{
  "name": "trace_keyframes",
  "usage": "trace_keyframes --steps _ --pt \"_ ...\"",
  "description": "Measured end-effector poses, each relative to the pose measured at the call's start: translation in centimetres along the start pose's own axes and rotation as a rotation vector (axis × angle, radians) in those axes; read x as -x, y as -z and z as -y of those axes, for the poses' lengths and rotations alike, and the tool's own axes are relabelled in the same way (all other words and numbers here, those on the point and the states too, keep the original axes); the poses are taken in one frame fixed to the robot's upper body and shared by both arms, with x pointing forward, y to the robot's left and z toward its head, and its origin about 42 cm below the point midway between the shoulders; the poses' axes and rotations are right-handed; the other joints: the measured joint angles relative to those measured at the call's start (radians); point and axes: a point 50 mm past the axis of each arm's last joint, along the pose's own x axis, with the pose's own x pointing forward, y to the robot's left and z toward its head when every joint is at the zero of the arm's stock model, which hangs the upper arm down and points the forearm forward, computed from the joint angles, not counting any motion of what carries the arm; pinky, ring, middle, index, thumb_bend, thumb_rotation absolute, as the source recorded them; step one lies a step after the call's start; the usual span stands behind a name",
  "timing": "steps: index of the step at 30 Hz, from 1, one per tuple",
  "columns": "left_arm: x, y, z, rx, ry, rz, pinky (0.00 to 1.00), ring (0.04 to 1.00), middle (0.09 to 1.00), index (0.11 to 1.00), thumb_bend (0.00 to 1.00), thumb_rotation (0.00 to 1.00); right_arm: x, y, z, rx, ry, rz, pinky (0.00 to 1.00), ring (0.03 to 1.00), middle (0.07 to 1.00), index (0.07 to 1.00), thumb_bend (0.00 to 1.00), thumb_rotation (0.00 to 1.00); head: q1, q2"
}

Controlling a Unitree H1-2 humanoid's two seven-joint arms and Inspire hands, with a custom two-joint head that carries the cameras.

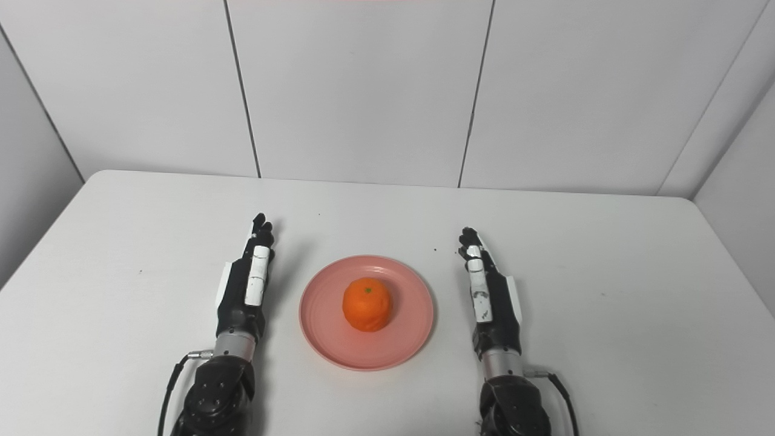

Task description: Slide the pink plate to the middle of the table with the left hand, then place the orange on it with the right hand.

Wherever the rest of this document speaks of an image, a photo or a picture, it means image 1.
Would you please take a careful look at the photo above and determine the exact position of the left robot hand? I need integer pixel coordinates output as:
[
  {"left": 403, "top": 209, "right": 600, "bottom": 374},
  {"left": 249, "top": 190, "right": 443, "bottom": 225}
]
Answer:
[{"left": 216, "top": 213, "right": 275, "bottom": 345}]

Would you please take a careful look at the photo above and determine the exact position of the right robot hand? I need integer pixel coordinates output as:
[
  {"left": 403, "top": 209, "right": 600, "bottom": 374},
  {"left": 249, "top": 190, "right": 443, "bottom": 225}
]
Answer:
[{"left": 458, "top": 227, "right": 524, "bottom": 362}]

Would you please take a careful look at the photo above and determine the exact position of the pink plate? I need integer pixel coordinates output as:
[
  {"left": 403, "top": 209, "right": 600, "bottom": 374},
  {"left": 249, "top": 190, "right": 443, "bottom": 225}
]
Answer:
[{"left": 298, "top": 255, "right": 435, "bottom": 372}]

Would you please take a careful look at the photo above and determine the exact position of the orange fruit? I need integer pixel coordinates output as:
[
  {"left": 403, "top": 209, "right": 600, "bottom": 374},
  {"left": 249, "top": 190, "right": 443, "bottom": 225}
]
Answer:
[{"left": 342, "top": 277, "right": 393, "bottom": 333}]

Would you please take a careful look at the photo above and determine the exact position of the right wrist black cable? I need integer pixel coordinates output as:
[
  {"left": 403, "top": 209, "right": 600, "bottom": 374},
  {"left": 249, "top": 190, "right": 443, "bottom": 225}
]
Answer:
[{"left": 524, "top": 365, "right": 581, "bottom": 436}]

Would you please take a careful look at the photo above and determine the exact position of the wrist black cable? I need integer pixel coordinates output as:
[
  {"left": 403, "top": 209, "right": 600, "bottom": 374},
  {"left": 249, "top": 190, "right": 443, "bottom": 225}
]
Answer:
[
  {"left": 524, "top": 365, "right": 581, "bottom": 436},
  {"left": 157, "top": 349, "right": 214, "bottom": 436}
]

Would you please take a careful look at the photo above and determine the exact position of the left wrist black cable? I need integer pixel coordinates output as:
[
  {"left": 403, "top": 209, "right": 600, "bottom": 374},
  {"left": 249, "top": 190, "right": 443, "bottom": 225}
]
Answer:
[{"left": 157, "top": 349, "right": 214, "bottom": 436}]

